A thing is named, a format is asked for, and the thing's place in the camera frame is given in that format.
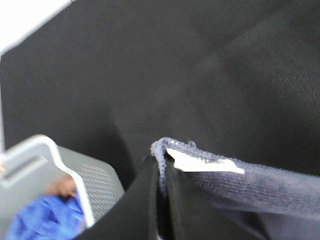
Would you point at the bright blue cloth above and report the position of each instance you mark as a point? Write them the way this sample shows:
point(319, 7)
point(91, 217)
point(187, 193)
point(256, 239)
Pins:
point(49, 217)

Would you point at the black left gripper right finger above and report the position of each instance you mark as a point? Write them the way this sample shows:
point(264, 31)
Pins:
point(196, 216)

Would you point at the grey perforated laundry basket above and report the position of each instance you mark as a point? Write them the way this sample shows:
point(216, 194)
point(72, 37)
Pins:
point(30, 167)

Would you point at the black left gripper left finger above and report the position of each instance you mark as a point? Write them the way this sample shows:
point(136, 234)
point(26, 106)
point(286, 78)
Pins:
point(134, 216)

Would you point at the grey-blue microfibre towel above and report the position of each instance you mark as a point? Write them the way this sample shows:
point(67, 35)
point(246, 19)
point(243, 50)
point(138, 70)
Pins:
point(275, 204)

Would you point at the brown cloth in basket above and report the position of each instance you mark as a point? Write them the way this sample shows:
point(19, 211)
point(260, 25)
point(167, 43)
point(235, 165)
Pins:
point(64, 187)

